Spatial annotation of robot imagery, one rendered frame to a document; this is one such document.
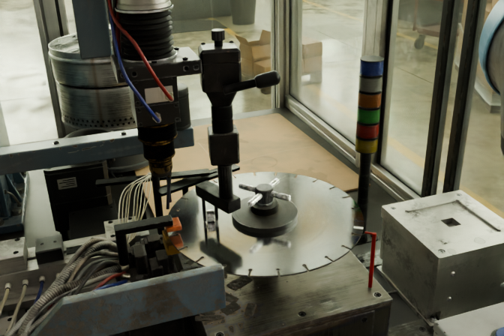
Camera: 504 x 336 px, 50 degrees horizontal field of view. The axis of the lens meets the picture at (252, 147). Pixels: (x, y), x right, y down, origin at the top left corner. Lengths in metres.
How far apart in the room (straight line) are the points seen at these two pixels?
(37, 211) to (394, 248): 0.87
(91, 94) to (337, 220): 0.78
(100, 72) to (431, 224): 0.86
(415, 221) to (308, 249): 0.26
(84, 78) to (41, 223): 0.37
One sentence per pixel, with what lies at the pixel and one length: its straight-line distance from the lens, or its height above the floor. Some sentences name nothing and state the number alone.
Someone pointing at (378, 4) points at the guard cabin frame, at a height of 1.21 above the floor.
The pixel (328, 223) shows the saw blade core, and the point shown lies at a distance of 0.91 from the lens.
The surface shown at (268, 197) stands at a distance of 0.89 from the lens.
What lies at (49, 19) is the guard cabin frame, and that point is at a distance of 1.82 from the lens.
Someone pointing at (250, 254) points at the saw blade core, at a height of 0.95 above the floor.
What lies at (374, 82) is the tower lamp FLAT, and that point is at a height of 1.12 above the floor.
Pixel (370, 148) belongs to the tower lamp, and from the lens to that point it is 1.11.
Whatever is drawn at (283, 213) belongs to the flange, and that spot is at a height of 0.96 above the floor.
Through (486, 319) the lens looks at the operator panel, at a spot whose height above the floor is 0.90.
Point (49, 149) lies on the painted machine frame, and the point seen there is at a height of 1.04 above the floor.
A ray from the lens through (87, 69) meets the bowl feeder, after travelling 1.43.
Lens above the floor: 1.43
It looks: 24 degrees down
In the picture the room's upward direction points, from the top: 2 degrees counter-clockwise
